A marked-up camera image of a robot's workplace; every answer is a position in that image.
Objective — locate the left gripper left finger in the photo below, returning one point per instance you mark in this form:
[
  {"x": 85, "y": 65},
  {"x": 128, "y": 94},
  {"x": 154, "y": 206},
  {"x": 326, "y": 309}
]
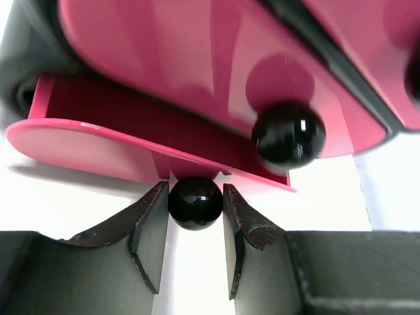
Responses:
[{"x": 112, "y": 268}]

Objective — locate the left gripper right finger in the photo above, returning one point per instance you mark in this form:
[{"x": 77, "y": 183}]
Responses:
[{"x": 274, "y": 271}]

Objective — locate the black drawer cabinet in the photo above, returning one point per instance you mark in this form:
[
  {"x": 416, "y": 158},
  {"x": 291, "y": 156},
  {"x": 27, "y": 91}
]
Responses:
[{"x": 33, "y": 43}]

